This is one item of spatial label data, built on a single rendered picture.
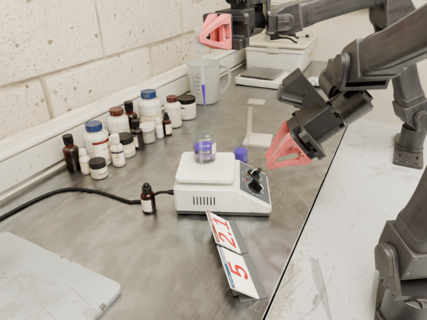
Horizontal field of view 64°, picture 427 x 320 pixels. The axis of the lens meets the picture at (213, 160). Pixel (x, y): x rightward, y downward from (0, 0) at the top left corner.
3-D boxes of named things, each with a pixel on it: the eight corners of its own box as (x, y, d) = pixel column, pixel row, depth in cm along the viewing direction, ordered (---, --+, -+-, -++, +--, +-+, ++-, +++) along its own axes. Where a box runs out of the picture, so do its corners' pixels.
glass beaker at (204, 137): (217, 155, 77) (216, 122, 73) (216, 167, 72) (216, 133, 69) (190, 155, 77) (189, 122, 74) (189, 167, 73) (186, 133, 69)
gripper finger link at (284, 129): (256, 158, 62) (299, 127, 58) (255, 141, 68) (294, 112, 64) (279, 182, 64) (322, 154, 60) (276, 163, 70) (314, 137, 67)
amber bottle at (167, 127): (161, 134, 107) (159, 112, 104) (166, 131, 110) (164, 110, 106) (168, 136, 106) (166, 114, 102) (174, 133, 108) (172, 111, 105)
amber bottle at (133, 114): (134, 138, 105) (129, 105, 100) (122, 136, 107) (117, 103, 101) (142, 133, 109) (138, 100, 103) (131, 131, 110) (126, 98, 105)
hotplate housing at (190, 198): (266, 183, 82) (268, 154, 78) (271, 218, 71) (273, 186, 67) (175, 181, 83) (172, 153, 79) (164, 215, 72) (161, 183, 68)
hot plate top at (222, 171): (234, 155, 78) (234, 152, 78) (234, 184, 68) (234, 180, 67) (183, 154, 79) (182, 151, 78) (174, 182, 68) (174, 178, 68)
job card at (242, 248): (235, 221, 70) (236, 206, 68) (248, 253, 62) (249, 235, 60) (206, 226, 69) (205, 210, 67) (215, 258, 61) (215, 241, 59)
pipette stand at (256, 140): (272, 136, 105) (276, 96, 99) (269, 148, 98) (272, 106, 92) (247, 134, 107) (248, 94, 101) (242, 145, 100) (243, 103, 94)
